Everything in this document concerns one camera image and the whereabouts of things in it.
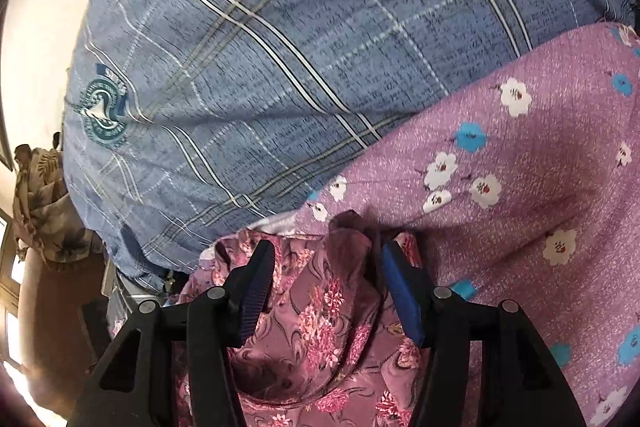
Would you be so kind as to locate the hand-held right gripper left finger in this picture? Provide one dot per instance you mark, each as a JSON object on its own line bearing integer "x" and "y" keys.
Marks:
{"x": 255, "y": 294}

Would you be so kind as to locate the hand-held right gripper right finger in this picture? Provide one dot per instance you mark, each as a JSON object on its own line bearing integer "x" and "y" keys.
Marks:
{"x": 405, "y": 299}

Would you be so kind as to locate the maroon floral shirt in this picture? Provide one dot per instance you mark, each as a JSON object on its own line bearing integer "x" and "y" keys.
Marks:
{"x": 310, "y": 332}

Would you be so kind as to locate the purple floral bedsheet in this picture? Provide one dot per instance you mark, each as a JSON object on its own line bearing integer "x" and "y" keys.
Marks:
{"x": 500, "y": 207}

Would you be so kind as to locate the brown crumpled cloth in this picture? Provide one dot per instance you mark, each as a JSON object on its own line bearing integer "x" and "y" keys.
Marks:
{"x": 50, "y": 217}

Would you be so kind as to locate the blue plaid quilt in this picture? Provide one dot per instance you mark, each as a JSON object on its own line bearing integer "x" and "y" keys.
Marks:
{"x": 300, "y": 57}

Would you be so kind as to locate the wooden door with glass panes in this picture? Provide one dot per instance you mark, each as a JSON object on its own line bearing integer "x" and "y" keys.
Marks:
{"x": 9, "y": 267}

